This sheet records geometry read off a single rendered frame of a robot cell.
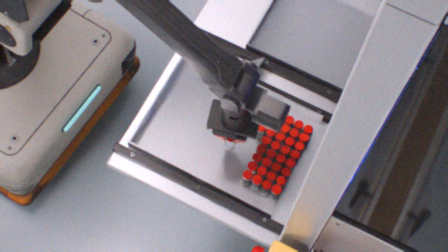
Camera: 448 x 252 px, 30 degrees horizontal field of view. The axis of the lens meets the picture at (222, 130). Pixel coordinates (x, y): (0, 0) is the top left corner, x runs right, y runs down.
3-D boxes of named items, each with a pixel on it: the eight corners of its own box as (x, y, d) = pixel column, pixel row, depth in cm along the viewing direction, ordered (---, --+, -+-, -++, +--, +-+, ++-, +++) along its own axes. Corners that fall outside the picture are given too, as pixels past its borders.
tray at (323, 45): (421, 28, 194) (425, 19, 191) (380, 115, 184) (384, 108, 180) (291, -30, 199) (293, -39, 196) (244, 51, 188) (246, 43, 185)
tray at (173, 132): (320, 122, 182) (323, 115, 179) (269, 220, 171) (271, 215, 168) (185, 57, 187) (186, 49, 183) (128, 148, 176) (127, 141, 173)
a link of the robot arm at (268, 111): (241, 56, 149) (220, 96, 147) (298, 81, 147) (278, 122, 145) (239, 79, 160) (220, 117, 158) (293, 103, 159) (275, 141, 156)
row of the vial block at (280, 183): (311, 136, 180) (315, 127, 176) (276, 203, 173) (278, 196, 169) (302, 131, 180) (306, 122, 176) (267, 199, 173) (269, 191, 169)
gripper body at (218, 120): (255, 141, 163) (259, 124, 157) (205, 130, 164) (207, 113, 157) (261, 113, 166) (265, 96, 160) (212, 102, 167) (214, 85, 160)
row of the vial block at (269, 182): (302, 131, 180) (305, 122, 176) (267, 198, 173) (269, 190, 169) (293, 127, 181) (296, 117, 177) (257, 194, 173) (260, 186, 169)
